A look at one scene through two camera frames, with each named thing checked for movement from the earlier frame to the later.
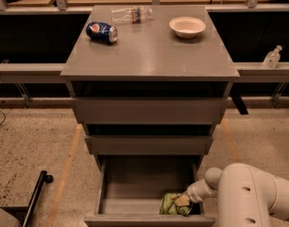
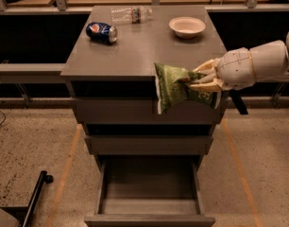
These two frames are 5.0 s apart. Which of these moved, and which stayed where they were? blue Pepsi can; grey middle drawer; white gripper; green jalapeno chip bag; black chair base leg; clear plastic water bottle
Moved: white gripper; green jalapeno chip bag
Stayed: clear plastic water bottle; black chair base leg; grey middle drawer; blue Pepsi can
